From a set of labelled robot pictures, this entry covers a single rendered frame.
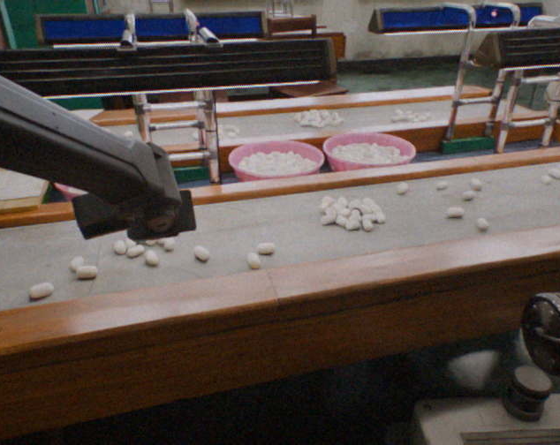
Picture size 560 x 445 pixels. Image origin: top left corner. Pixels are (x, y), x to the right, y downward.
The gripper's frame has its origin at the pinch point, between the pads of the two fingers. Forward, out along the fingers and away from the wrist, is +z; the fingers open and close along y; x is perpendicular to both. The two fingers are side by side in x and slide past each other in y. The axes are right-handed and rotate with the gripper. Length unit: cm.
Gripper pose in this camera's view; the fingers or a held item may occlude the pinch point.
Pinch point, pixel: (163, 225)
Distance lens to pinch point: 80.9
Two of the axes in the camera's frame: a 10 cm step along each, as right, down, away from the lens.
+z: -2.0, 1.9, 9.6
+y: -9.6, 1.4, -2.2
